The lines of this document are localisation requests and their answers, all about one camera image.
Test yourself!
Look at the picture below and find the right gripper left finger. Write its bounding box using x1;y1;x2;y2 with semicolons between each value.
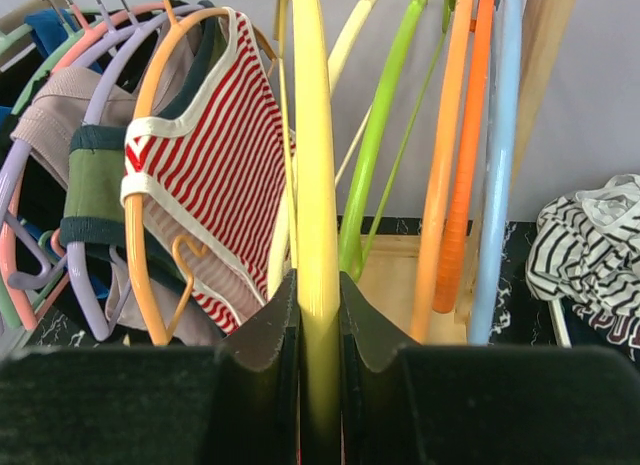
1;273;300;464

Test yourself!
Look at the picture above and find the mauve pink top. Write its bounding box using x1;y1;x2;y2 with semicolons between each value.
11;21;226;346

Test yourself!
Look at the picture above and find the yellow plastic hanger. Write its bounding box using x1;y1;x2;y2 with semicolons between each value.
281;0;342;464

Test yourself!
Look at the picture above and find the lilac hanger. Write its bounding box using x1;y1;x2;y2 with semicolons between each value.
8;22;204;275

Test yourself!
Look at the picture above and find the olive green top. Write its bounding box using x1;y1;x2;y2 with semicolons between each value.
59;4;226;296

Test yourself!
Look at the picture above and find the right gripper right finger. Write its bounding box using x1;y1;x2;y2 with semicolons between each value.
339;274;639;464

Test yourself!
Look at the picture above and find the black white striped tank top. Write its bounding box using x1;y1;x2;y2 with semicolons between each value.
525;174;639;317

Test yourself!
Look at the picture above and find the lime green empty hanger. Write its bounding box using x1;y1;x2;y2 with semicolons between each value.
339;0;429;282

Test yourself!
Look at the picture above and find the white laundry basket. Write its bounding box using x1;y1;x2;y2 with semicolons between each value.
548;299;572;348

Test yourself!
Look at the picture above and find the light blue empty hanger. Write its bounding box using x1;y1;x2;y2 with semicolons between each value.
467;0;523;346

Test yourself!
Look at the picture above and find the orange empty hanger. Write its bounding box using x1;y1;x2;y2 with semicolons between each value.
410;0;474;344
433;0;494;314

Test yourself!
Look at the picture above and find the pink hanger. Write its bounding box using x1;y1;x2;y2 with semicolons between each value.
1;2;165;330

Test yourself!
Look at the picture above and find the purple hanger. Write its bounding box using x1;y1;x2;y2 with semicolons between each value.
60;13;222;345

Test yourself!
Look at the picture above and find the orange hanger with red top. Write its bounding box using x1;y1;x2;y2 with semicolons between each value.
122;0;281;347

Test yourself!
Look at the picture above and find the cream empty hanger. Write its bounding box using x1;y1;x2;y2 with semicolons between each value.
267;0;378;299

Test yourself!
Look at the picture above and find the blue top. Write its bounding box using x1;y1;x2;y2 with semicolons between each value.
24;8;75;58

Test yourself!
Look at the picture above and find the red white striped top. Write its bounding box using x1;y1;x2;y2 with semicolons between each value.
119;7;299;336

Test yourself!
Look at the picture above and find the wooden clothes rack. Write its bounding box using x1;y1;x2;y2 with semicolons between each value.
349;0;581;346

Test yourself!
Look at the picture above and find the navy printed shirt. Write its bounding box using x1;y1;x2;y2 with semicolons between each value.
562;299;639;368

